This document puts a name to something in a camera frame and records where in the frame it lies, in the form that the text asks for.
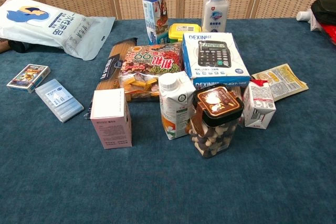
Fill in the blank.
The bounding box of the clear plastic pack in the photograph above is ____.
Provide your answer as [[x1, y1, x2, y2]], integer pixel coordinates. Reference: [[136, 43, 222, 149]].
[[35, 78, 85, 123]]

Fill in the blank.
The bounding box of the white screw cap drink carton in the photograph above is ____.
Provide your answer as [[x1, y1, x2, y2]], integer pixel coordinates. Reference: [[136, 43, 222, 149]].
[[158, 71, 197, 140]]

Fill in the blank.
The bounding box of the colourful snack mix bag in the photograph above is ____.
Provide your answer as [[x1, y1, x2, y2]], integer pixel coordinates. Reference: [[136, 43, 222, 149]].
[[118, 43, 184, 102]]

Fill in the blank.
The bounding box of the clear biscuit jar brown lid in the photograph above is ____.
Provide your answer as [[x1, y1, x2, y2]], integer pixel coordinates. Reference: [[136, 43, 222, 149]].
[[190, 86, 245, 159]]

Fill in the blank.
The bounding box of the pink white carton box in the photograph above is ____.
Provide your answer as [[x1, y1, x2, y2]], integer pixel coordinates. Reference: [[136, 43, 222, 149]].
[[90, 88, 133, 150]]

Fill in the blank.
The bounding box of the blue calculator box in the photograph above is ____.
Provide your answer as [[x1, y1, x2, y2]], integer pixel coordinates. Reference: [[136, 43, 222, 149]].
[[182, 32, 251, 90]]

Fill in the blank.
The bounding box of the spaghetti pasta packet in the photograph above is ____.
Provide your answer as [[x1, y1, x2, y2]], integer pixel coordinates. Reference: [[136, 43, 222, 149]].
[[83, 37, 139, 120]]

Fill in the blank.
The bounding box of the yellow green lidded tub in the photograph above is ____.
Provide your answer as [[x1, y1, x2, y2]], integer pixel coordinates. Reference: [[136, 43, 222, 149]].
[[168, 23, 202, 44]]

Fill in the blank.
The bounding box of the tall blue white box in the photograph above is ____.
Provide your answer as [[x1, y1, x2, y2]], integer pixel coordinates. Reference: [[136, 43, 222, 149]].
[[142, 0, 170, 46]]

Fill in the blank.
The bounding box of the small white red milk carton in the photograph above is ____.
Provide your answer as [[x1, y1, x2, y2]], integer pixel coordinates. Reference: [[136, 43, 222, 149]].
[[241, 79, 277, 130]]

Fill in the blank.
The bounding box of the white hand soap bottle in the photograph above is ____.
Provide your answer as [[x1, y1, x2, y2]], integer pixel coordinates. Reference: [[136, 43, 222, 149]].
[[201, 0, 233, 33]]

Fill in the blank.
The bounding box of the flat yellow printed sachet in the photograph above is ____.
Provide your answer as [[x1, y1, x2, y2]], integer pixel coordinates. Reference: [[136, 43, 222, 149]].
[[251, 63, 309, 102]]

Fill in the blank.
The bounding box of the playing card box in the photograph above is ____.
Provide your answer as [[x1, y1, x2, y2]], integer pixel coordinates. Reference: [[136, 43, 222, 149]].
[[6, 63, 51, 94]]

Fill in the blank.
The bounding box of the white bedding supplies bag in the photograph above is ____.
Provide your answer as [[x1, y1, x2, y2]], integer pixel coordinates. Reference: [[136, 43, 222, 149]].
[[0, 0, 116, 61]]

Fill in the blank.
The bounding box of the dark object under bag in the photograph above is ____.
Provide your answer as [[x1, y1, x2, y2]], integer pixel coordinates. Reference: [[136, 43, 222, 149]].
[[7, 39, 37, 54]]

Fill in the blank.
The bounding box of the white plastic bottle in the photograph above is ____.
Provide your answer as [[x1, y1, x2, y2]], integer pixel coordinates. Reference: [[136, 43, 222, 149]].
[[296, 9, 313, 22]]

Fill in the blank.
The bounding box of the red package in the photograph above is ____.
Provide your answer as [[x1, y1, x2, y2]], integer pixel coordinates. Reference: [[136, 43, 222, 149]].
[[310, 22, 336, 46]]

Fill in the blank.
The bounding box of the black bag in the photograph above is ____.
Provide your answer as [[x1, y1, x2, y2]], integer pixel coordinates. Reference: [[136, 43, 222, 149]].
[[310, 0, 336, 26]]

